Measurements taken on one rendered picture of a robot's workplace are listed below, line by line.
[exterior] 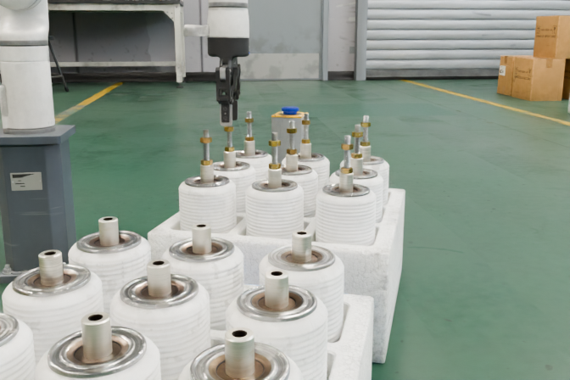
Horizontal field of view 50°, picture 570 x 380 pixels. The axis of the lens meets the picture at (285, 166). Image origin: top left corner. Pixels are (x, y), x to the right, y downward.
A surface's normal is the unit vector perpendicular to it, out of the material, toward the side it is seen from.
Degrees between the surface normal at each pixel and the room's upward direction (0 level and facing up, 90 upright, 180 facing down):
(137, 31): 90
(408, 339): 0
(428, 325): 0
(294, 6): 90
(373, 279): 90
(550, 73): 90
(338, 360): 0
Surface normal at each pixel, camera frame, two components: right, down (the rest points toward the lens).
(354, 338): 0.00, -0.98
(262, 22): 0.11, 0.22
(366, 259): -0.25, 0.21
